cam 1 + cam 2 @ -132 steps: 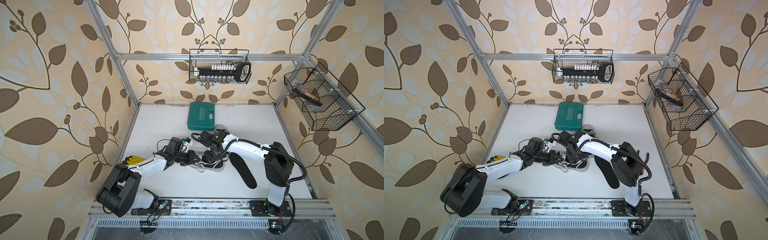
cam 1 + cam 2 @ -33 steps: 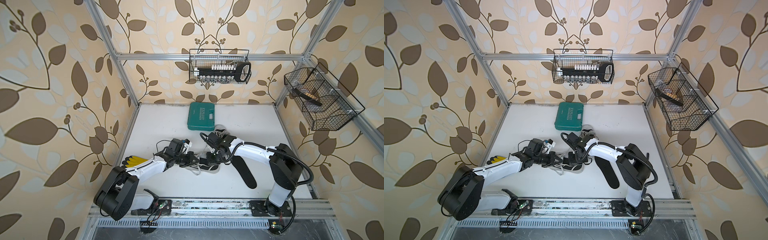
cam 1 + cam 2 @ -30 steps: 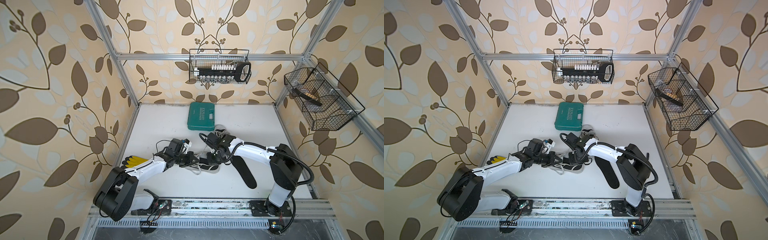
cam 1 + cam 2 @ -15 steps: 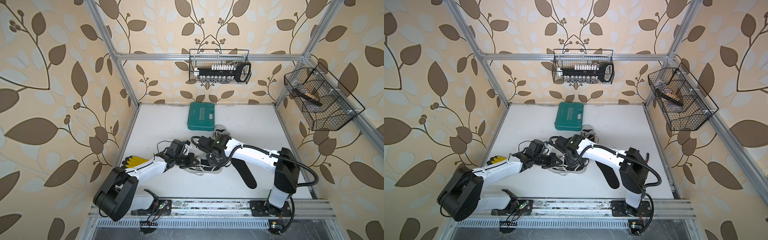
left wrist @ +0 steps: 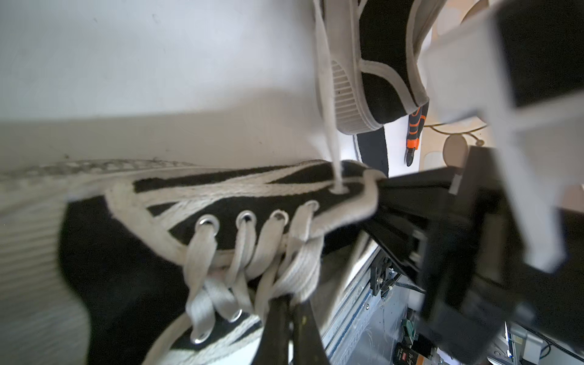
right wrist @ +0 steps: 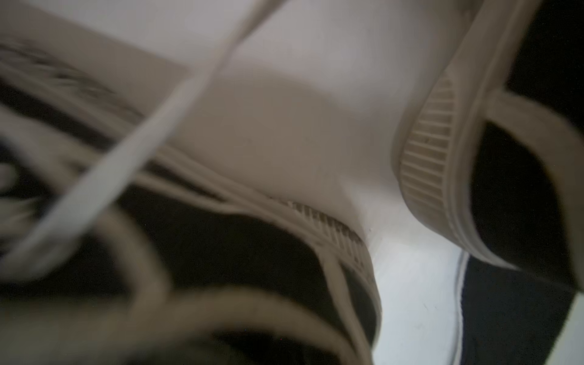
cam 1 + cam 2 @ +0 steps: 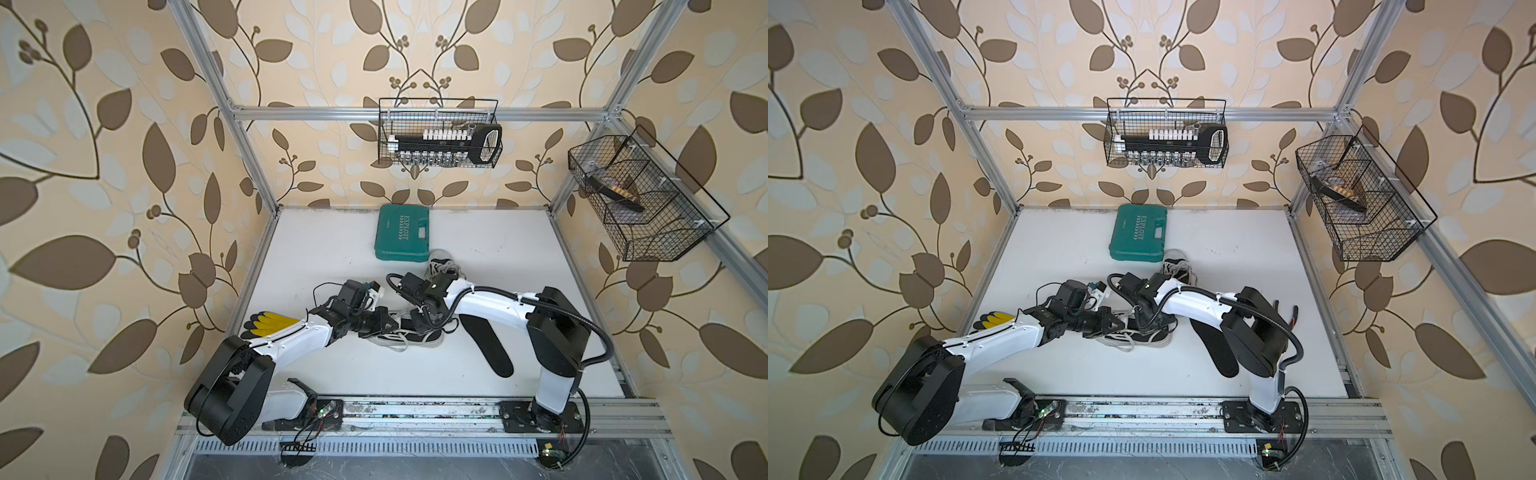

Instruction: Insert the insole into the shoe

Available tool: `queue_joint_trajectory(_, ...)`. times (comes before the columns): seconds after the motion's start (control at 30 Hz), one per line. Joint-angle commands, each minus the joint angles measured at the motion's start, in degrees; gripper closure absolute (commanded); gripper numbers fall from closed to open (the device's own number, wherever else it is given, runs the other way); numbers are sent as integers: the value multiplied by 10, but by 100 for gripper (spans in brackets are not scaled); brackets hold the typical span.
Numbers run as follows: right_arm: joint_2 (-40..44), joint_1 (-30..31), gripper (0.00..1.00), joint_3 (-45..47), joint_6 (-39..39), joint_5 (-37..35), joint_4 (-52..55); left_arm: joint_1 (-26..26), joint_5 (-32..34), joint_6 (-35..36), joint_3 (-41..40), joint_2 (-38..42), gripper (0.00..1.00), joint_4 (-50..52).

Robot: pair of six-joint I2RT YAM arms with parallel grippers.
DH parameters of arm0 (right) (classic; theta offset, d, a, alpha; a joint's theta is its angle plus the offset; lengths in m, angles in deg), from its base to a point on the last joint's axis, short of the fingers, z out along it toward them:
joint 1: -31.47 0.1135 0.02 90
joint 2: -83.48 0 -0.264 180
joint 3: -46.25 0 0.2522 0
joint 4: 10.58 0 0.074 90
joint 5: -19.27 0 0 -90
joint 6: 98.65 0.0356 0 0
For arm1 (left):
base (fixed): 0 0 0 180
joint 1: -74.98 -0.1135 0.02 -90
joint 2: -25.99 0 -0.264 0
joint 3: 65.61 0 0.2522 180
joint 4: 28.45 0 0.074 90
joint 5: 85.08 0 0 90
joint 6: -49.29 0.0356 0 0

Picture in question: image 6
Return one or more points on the black white sneaker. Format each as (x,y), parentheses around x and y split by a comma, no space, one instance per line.
(493,159)
(119,248)

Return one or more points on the right black insole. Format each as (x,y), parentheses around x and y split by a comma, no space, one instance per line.
(505,316)

